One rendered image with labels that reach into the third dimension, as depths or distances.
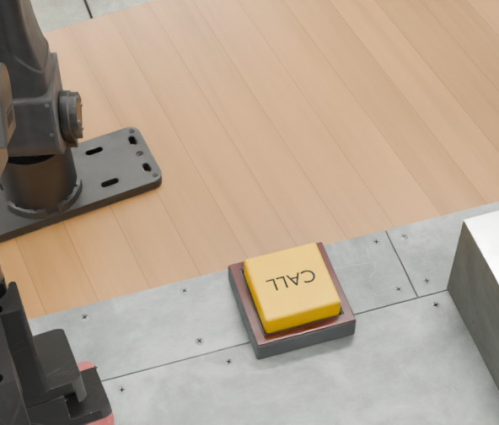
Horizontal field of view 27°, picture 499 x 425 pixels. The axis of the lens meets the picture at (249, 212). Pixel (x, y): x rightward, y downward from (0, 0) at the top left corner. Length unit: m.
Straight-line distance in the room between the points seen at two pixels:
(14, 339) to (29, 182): 0.35
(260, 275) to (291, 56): 0.29
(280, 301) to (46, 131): 0.22
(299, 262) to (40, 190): 0.22
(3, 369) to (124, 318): 0.37
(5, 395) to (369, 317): 0.42
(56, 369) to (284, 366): 0.28
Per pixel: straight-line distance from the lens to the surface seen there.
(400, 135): 0.97
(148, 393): 0.81
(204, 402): 0.80
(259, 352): 0.81
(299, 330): 0.81
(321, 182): 0.92
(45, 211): 0.90
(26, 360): 0.55
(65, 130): 0.81
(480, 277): 0.79
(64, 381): 0.56
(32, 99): 0.78
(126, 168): 0.93
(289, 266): 0.82
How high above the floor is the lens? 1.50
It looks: 51 degrees down
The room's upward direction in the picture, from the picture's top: 1 degrees counter-clockwise
